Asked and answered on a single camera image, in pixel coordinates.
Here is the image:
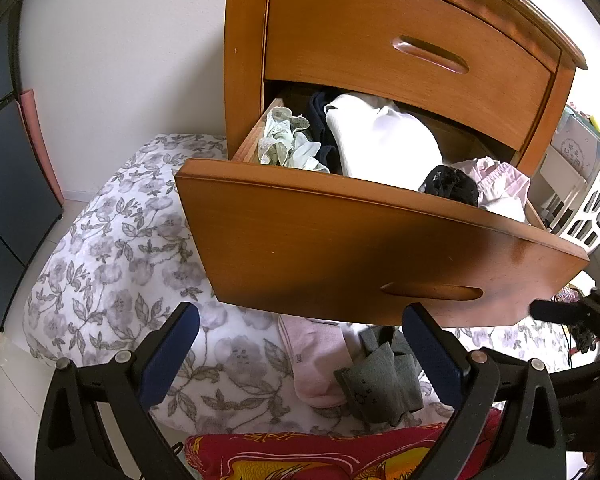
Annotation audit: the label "green lace garment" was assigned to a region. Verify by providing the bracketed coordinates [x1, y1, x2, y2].
[257, 106, 331, 173]

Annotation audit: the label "pink board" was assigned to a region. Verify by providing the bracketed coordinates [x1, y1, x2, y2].
[19, 89, 65, 208]

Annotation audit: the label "pink garment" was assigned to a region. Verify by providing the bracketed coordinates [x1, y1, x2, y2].
[450, 156, 531, 223]

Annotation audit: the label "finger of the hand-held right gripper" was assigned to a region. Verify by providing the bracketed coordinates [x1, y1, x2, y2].
[529, 297, 588, 323]

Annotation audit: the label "wooden drawer with handle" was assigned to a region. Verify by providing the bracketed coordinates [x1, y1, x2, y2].
[262, 0, 563, 153]

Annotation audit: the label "colourful fabric pile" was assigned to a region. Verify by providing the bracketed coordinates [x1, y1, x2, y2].
[555, 284, 593, 306]

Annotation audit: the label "white printed bag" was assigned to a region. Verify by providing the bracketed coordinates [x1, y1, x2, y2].
[552, 112, 600, 171]

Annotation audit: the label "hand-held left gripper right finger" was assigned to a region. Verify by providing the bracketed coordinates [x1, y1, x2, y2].
[402, 302, 567, 480]

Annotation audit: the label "white shelf rack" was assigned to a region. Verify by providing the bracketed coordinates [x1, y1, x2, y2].
[537, 105, 600, 226]

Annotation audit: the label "pink sock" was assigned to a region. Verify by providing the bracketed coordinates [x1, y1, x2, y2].
[278, 315, 348, 408]

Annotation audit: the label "folded grey socks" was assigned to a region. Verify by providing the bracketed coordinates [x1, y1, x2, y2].
[333, 327, 426, 428]

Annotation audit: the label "wooden drawer holding clothes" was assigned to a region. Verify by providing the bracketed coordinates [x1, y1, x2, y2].
[174, 97, 591, 330]

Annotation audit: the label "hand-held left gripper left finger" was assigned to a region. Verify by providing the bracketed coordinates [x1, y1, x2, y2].
[36, 301, 201, 480]

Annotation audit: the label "navy garment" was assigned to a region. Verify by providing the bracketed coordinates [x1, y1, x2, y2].
[307, 91, 343, 176]

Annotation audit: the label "dark panel cabinet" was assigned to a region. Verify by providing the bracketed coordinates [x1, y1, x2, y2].
[0, 10, 63, 333]

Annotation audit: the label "red printed blanket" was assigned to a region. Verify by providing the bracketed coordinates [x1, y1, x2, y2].
[184, 407, 503, 480]

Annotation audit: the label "smooth white garment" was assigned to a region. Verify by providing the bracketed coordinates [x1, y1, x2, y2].
[324, 92, 445, 192]

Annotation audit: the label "black lace garment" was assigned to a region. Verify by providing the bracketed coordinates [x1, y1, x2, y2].
[418, 165, 481, 207]

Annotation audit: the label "grey floral blanket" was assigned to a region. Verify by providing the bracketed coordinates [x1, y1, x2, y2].
[24, 133, 600, 436]

